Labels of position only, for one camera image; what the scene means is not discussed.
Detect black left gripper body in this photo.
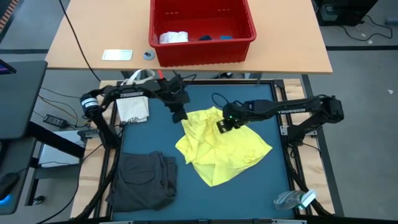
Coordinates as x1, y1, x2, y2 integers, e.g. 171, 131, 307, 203
164, 90, 191, 113

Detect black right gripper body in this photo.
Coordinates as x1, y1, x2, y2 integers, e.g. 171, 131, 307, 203
223, 101, 249, 122

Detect yellow t-shirt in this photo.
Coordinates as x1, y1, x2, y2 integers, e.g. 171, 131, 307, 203
175, 106, 274, 189

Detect red plastic bin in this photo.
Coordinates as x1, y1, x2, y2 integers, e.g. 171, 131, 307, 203
148, 0, 257, 68

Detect white cloth garment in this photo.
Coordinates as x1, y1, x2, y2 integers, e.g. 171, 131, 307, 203
159, 30, 190, 45

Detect dark grey shorts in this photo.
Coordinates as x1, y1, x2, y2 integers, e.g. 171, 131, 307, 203
104, 151, 178, 213

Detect cream canvas tote bag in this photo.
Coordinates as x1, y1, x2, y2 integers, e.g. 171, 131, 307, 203
115, 68, 156, 127

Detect light wooden desk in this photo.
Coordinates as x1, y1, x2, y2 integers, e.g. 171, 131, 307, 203
45, 0, 333, 75

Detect plywood base board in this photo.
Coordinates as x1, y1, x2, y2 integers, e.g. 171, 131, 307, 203
70, 78, 336, 218

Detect clear plastic bag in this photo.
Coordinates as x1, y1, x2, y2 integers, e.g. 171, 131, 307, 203
273, 190, 307, 211

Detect black power adapter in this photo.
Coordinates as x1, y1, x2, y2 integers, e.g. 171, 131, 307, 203
42, 114, 68, 129

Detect white cabinet box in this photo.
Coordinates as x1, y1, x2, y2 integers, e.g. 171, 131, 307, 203
37, 129, 87, 169

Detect black computer case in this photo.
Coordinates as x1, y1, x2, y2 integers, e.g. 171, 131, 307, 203
312, 0, 379, 27

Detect dark grey desk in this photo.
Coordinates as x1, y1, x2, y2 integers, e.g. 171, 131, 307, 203
0, 136, 39, 216
0, 60, 49, 139

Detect black computer monitor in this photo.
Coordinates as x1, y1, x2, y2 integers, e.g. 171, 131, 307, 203
0, 58, 17, 75

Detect black computer mouse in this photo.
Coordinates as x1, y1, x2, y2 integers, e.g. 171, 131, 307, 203
0, 172, 19, 206

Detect orange striped strip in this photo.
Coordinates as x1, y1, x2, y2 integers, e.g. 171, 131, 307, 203
0, 0, 20, 34

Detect black aluminium rig frame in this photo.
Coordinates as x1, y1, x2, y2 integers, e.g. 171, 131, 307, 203
93, 79, 315, 224

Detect black braided cable sleeve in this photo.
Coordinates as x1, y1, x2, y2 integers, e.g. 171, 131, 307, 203
74, 146, 123, 220
284, 144, 332, 217

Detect black floor frame rail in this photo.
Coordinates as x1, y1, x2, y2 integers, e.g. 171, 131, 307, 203
300, 73, 345, 218

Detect black hanging cable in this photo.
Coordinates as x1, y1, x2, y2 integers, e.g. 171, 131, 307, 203
57, 0, 102, 83

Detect black desk leg frame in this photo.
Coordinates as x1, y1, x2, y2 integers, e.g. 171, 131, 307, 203
26, 120, 86, 207

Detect black floor cable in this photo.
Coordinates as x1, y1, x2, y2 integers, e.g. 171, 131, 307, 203
338, 14, 394, 42

